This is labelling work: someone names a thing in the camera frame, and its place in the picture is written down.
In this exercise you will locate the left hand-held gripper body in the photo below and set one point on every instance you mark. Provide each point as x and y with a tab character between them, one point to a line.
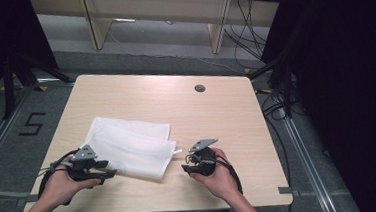
83	163

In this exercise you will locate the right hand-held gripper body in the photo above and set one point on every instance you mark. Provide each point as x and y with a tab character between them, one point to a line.
205	161

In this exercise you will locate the white mesh laundry bag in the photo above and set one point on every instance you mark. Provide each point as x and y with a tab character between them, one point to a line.
132	150

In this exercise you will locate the person's right hand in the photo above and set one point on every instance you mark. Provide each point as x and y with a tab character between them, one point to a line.
221	180

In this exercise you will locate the person's left hand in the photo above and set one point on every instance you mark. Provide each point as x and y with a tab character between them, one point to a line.
59	188

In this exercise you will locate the black metal stand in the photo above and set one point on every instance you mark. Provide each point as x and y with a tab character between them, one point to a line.
8	88
284	79

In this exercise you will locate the black curtain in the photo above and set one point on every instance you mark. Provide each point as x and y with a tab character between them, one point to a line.
0	35
347	74

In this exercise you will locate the light wooden desk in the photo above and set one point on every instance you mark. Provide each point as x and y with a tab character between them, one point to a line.
156	9

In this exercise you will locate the aluminium floor rail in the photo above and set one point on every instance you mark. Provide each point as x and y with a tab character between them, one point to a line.
315	193
308	164
5	195
1	134

